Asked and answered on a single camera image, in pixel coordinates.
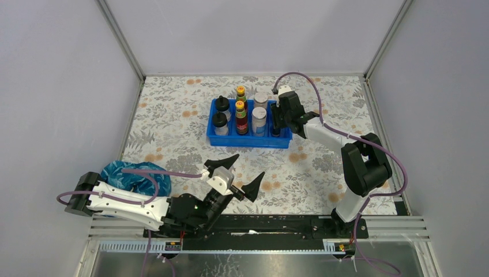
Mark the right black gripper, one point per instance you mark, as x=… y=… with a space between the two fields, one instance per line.
x=275 y=110

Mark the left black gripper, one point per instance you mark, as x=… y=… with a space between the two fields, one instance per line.
x=249 y=190

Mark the silver lid spice tin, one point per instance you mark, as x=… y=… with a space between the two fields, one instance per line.
x=260 y=99
x=258 y=122

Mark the green label sauce bottle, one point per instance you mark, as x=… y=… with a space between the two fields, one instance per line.
x=241 y=121

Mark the yellow cap sauce bottle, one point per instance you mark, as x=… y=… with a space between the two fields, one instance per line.
x=241 y=94

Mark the small dark spice bottle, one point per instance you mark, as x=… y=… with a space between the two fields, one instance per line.
x=275 y=132

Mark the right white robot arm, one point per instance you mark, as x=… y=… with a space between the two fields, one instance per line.
x=365 y=167

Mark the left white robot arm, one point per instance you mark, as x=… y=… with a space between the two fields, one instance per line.
x=185 y=213

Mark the blue plastic divided bin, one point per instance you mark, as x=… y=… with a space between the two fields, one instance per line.
x=234 y=139

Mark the floral table mat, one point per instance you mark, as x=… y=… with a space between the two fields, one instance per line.
x=169 y=130

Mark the blue patterned cloth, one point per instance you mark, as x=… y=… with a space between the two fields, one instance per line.
x=134 y=191

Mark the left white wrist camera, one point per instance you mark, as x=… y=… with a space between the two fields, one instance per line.
x=220 y=180

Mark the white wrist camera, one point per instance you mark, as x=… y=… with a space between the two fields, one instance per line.
x=220 y=180
x=278 y=91

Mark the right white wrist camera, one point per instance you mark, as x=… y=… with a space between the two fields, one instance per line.
x=278 y=91

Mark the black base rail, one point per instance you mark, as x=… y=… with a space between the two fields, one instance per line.
x=260 y=231

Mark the slotted cable duct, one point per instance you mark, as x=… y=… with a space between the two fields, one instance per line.
x=171 y=247

